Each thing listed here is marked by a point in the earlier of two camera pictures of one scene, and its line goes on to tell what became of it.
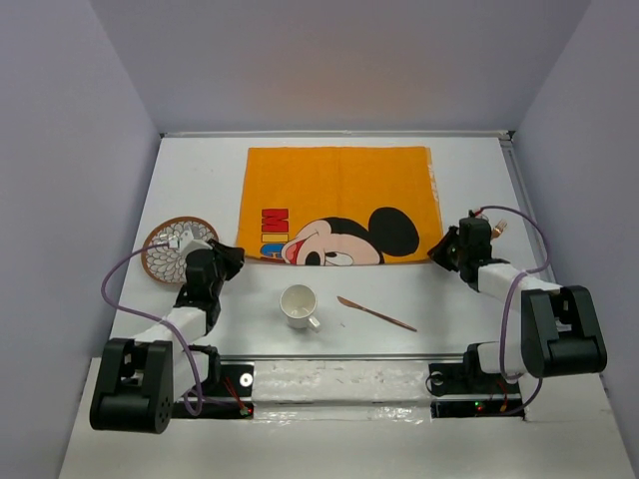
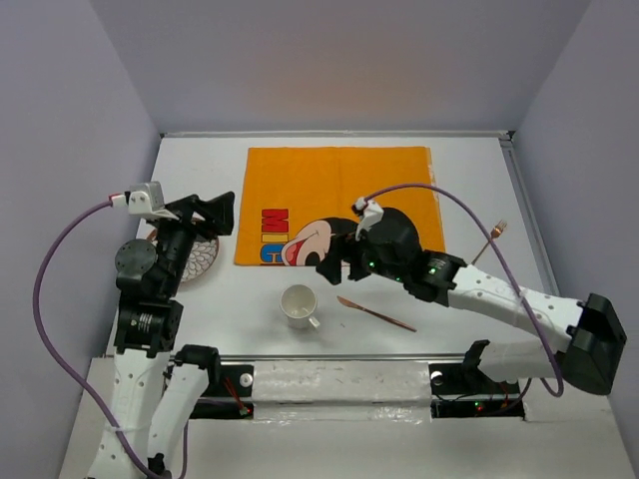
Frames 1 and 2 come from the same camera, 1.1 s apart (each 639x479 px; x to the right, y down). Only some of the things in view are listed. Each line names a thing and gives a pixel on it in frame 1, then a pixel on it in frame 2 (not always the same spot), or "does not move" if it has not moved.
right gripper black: (436, 252) to (331, 262)
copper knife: (367, 309) does not move
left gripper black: (231, 256) to (219, 212)
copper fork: (498, 229) does not move
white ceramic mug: (297, 302) does not move
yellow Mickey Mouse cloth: (337, 206) does not move
